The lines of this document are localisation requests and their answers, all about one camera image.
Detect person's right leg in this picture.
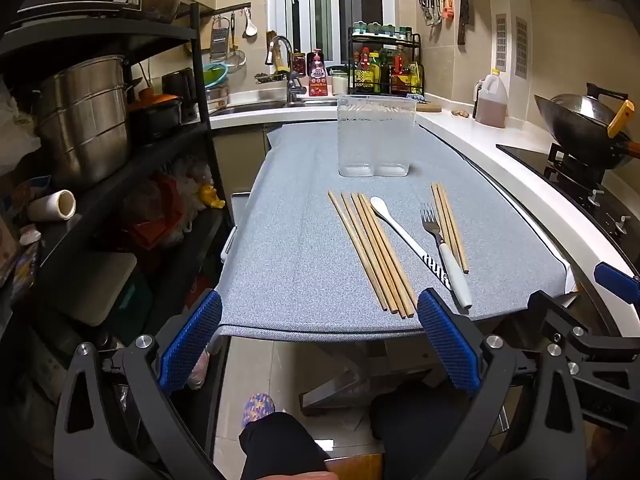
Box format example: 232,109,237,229
369,384,501,480

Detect window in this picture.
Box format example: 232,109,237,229
266,0,397,70

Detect clear plastic utensil container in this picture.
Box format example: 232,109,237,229
337,95,417,179

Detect black kettle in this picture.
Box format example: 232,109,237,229
161,67,199,123

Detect white plastic frame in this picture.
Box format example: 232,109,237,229
220,191,252,267

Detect metal mesh strainer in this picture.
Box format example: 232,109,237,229
229,12,248,67

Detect wooden spatula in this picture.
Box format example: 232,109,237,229
266,30,282,72

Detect white wall vent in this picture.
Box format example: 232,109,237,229
515,16,529,80
494,13,508,75

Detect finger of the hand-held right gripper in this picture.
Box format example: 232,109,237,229
526,292,640,426
594,261,640,311

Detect wooden chopstick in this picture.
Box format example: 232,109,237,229
435,183,466,274
439,182,470,275
431,183,461,262

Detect red detergent bottle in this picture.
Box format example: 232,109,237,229
307,49,329,97

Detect plastic oil jug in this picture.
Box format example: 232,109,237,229
473,68,509,127

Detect black hook rail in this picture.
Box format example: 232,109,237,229
212,4,253,19

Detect person's left leg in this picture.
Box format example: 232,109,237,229
238,409,334,480

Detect stainless steel sink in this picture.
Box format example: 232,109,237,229
210,99,342,117

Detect white board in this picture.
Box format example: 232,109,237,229
69,251,139,327

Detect black pot with orange lid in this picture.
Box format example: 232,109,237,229
126,88,184,145

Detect black wok with wooden handle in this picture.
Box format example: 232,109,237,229
533,82,640,172

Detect steel fork with white handle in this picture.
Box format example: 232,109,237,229
421,203,474,310

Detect red plastic bags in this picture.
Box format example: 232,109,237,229
119,169,197,263

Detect white spoon with striped handle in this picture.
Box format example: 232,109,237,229
370,196,454,289

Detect row of spice jars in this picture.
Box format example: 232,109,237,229
352,21,413,41

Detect brown bowl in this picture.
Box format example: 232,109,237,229
141,0,183,24

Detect metal grater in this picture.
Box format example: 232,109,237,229
209,16,232,62

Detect row of wooden chopsticks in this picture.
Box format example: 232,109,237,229
328,190,417,320

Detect white cup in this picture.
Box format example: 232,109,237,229
26,189,77,224

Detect metal table frame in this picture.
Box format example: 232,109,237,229
299,340,437,417

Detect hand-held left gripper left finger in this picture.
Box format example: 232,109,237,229
52,289,223,480

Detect floral slipper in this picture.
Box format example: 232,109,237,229
238,392,277,429

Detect chrome faucet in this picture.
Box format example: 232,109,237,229
264,35,308,104

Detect row of sauce bottles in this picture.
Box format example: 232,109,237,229
352,46,424,95

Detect steel wok lid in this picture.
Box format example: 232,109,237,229
549,91,622,132

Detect stainless steel stacked pot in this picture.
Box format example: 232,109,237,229
31,55,135,192

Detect black metal shelf rack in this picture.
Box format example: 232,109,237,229
0,2,237,461

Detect grey speckled table mat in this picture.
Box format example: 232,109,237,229
218,121,577,342

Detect steel basin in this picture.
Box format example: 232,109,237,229
205,85,231,109

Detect set of hanging kitchen tools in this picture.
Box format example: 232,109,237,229
419,0,456,27

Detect pink slipper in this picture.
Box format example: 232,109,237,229
187,344,212,392

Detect green colander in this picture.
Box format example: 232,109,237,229
203,62,231,89

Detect person's leg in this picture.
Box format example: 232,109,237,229
238,409,334,480
369,384,501,480

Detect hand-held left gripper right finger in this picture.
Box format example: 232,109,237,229
417,287,587,480

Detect cleaver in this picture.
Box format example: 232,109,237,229
457,0,471,46

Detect yellow plastic bag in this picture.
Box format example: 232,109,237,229
199,184,227,209

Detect black spice rack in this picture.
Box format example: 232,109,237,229
348,30,425,99

